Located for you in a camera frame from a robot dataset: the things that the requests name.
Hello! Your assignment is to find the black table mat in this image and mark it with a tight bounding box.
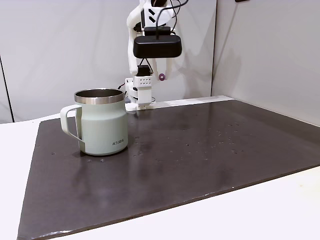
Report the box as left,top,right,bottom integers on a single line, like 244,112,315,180
16,98,320,240

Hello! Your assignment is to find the black oval camera box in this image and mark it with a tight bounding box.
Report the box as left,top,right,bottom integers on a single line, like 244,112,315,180
132,26,183,60

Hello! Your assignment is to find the black cable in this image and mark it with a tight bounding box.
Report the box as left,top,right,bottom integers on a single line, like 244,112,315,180
154,0,190,40

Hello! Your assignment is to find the pale green steel mug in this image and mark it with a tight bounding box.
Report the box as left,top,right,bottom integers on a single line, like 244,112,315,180
59,87,129,157

